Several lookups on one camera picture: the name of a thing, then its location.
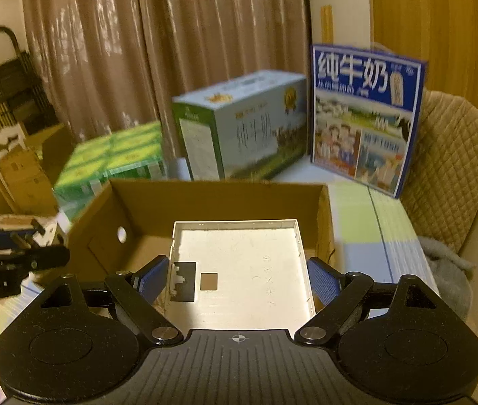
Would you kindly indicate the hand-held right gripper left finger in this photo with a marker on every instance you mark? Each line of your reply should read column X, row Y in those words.
column 154, row 275

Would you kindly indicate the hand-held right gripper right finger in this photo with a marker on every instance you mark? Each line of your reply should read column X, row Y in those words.
column 321, row 280

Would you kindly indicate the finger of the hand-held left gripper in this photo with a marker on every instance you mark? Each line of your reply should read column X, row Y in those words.
column 2, row 237
column 47, row 257

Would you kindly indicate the brown cardboard box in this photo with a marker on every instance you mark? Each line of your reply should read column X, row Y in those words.
column 104, row 228

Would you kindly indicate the white plastic tray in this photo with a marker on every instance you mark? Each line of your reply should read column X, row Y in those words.
column 243, row 270

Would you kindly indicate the flat cardboard sheet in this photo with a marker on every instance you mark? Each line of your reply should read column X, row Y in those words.
column 15, row 219

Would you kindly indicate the printed cardboard box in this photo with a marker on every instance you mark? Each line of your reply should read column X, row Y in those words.
column 24, row 181

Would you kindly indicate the white carved wooden piece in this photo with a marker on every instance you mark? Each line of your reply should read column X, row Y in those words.
column 5, row 141

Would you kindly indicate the green drink carton pack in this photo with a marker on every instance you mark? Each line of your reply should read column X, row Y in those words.
column 112, row 160

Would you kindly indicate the grey cloth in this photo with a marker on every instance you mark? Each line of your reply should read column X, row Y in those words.
column 450, row 274

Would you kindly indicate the black folding rack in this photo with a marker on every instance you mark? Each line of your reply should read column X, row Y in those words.
column 15, row 88

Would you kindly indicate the blue milk carton box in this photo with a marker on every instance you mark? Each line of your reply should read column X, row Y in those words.
column 365, row 122

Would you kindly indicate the pale green milk box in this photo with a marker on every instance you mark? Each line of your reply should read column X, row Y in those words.
column 243, row 130

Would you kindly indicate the quilted beige chair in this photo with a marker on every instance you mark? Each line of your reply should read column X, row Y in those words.
column 454, row 168

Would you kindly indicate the brown curtain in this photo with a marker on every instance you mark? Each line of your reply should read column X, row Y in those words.
column 222, row 29
column 87, row 50

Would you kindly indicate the thin wooden strip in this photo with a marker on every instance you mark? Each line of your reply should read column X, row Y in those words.
column 327, row 25

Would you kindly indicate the wooden door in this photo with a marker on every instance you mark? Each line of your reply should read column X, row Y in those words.
column 441, row 29

